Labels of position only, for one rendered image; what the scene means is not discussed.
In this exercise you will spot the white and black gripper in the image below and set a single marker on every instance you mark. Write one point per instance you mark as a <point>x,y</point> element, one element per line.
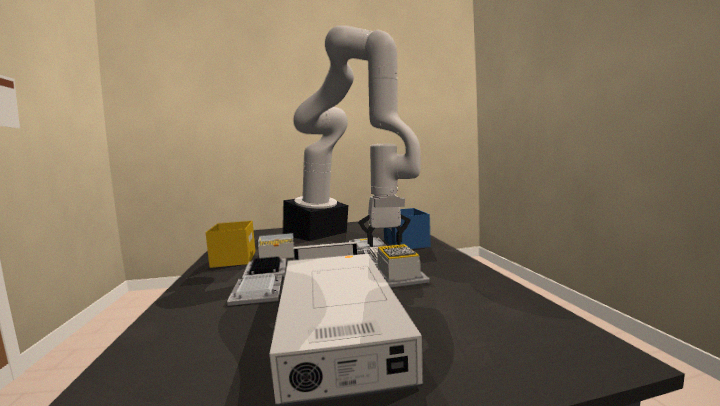
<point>384,217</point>

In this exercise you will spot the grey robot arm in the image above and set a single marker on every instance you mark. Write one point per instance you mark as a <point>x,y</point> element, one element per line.
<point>343,43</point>

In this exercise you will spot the blue open-top bin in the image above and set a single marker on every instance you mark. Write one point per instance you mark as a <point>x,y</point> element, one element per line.
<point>416,235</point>

